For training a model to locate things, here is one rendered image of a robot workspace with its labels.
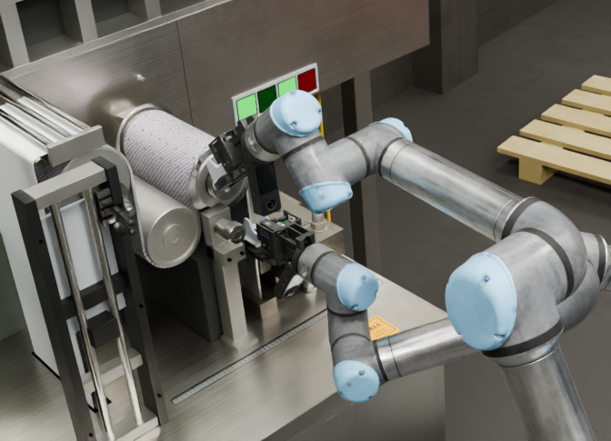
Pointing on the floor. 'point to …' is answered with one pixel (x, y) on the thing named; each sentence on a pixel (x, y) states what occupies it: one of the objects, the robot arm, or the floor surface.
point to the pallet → (567, 137)
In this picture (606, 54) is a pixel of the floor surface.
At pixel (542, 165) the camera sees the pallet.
